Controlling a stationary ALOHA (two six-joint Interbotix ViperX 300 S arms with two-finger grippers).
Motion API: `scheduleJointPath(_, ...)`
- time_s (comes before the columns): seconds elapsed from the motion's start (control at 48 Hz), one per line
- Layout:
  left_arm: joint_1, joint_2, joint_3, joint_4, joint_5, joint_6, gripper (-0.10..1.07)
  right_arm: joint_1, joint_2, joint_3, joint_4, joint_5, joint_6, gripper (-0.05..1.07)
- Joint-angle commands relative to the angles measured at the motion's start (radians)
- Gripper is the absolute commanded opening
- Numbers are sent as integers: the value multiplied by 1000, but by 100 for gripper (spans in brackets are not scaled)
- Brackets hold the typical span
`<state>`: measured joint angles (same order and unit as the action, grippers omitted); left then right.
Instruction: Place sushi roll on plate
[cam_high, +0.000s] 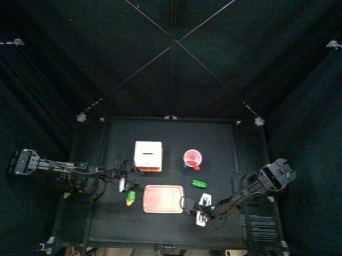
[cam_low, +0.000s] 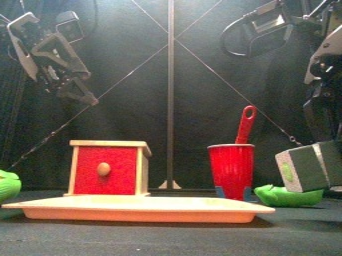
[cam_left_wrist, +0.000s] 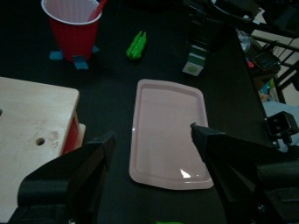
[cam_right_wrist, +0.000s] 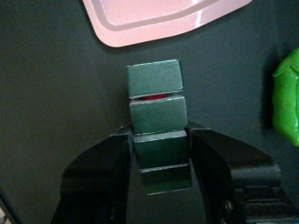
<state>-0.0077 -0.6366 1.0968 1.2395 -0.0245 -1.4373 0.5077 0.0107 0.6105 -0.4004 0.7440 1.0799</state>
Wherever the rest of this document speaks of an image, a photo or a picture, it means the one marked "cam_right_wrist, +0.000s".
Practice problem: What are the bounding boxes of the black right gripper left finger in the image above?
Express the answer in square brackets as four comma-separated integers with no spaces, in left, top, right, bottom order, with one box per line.
[51,125,135,224]

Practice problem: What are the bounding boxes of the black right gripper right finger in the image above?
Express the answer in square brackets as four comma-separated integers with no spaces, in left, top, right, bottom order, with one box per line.
[186,120,299,224]

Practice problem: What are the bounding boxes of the dark green wooden sushi roll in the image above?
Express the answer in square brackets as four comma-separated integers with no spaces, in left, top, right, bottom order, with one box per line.
[126,59,194,196]

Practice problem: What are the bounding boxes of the pink plastic plate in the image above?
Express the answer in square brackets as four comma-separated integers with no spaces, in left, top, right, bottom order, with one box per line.
[82,0,254,48]

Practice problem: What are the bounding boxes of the green toy vegetable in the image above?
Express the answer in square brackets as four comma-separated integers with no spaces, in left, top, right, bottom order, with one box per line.
[272,47,299,148]

